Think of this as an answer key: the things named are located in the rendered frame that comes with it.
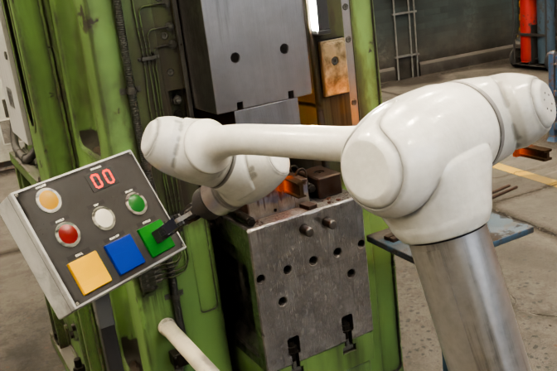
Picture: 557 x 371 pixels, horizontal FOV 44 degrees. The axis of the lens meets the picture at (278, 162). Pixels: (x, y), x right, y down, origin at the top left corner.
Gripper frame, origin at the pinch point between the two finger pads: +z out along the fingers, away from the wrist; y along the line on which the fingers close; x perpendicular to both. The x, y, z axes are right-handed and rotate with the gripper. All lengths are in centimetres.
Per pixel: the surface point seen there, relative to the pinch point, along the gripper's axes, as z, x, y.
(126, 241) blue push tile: 3.3, 2.3, -8.1
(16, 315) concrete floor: 228, 13, 72
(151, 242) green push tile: 3.5, -0.5, -2.1
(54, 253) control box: 4.1, 6.8, -24.9
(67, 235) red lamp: 3.7, 9.1, -20.3
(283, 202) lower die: 3.9, -7.9, 45.6
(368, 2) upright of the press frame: -27, 33, 94
